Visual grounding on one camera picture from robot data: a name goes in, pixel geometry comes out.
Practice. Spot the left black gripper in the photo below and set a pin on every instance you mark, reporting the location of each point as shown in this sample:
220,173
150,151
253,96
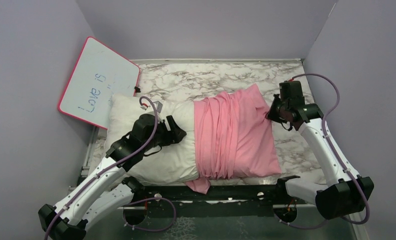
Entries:
177,134

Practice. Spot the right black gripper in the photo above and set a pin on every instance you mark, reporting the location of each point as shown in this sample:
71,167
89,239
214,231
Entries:
271,114

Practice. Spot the white pillow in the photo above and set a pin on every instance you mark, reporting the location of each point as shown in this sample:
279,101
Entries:
168,165

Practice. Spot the pink floral pillowcase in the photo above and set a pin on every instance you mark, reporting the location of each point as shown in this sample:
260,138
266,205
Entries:
233,138

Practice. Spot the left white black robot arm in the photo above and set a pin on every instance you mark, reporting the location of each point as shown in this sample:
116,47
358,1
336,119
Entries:
69,218

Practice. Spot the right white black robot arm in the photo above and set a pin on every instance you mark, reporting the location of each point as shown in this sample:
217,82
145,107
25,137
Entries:
346,191

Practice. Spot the pink framed whiteboard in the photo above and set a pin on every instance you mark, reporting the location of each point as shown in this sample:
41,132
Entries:
98,74

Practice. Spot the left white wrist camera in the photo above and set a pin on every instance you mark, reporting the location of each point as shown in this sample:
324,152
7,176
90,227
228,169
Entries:
153,106

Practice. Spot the black mounting rail base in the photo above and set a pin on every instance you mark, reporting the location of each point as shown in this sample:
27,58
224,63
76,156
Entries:
219,201

